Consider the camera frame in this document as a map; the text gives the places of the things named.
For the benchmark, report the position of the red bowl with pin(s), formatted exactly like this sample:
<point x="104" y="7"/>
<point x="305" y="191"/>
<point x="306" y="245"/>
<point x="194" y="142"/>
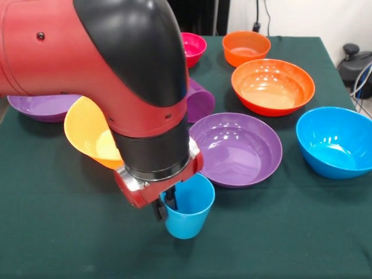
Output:
<point x="273" y="90"/>

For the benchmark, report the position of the pink bowl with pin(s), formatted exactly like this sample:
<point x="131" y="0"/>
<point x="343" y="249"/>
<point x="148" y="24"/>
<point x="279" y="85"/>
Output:
<point x="193" y="46"/>

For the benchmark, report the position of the purple bowl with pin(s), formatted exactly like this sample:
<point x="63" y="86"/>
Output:
<point x="238" y="151"/>
<point x="37" y="109"/>

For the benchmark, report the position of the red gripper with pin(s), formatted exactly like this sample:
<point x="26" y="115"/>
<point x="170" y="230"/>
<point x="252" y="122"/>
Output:
<point x="139" y="194"/>

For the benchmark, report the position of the small orange bowl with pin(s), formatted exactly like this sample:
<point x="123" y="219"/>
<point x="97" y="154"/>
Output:
<point x="245" y="46"/>

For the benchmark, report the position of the purple cup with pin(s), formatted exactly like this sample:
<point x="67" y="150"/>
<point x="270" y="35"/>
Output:
<point x="200" y="104"/>

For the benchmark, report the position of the dark green table cloth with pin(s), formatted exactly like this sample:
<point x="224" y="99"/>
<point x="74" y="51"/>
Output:
<point x="261" y="232"/>

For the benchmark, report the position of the blue bowl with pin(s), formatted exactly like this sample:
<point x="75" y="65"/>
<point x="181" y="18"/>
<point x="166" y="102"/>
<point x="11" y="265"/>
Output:
<point x="334" y="145"/>

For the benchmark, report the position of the large orange bowl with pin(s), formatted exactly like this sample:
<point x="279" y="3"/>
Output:
<point x="84" y="130"/>

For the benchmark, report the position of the blue cup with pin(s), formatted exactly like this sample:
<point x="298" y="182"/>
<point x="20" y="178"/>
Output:
<point x="189" y="223"/>

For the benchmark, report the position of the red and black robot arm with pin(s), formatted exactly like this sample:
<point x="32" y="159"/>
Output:
<point x="87" y="58"/>

